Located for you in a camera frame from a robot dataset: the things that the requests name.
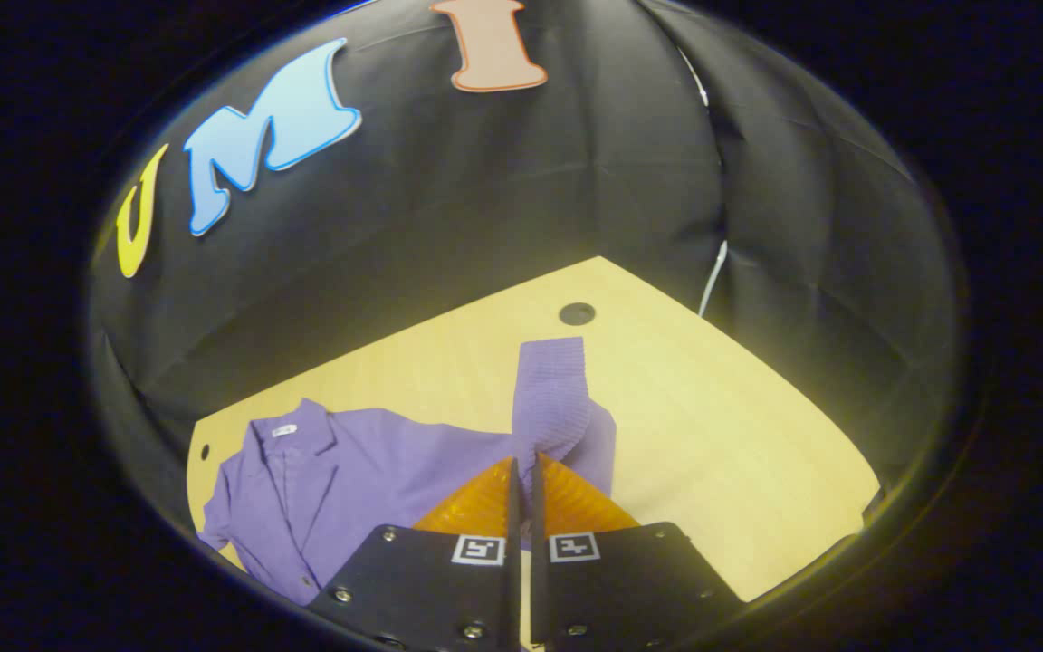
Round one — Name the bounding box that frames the purple button shirt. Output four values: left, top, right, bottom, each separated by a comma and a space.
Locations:
198, 337, 617, 606

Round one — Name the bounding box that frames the white cable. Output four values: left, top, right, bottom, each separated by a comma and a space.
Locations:
677, 45, 731, 318

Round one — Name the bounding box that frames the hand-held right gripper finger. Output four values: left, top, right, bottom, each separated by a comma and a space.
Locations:
529, 453, 744, 652
304, 455, 522, 652

